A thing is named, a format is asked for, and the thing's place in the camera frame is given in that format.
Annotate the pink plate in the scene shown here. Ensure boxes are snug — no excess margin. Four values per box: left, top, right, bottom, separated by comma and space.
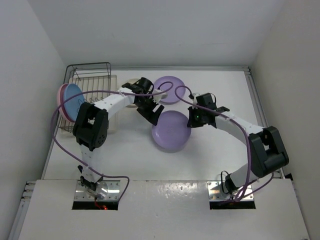
56, 83, 68, 120

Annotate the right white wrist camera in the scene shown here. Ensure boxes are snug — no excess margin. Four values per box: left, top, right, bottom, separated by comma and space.
189, 92, 201, 105

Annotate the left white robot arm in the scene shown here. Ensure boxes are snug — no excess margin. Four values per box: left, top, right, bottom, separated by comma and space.
73, 77, 167, 198

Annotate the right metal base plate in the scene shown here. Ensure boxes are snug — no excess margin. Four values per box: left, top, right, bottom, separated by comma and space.
206, 180, 254, 202

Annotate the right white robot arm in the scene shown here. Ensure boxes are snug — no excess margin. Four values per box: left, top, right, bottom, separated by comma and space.
187, 93, 289, 195

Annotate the cream plate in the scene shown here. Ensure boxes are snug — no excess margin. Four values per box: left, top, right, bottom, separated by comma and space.
126, 78, 139, 109

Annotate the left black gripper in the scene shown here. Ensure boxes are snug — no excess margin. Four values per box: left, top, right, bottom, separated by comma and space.
134, 94, 164, 126

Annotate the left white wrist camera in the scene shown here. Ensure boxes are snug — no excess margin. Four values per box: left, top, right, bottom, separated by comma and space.
152, 89, 168, 104

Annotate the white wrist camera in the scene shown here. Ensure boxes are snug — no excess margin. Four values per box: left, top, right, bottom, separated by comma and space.
189, 92, 201, 105
152, 89, 168, 104

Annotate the purple plate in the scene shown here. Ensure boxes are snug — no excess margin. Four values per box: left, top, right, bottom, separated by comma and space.
154, 76, 185, 105
151, 110, 192, 152

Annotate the black wire dish rack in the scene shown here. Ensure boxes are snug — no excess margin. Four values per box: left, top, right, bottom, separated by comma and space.
57, 62, 112, 131

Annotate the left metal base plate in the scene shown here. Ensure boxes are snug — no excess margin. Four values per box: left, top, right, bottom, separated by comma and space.
74, 180, 120, 202

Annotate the metal base plate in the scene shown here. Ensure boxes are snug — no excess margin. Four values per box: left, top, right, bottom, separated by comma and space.
206, 180, 254, 202
74, 180, 120, 202

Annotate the blue plate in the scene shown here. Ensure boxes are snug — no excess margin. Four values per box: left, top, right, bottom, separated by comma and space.
62, 83, 85, 123

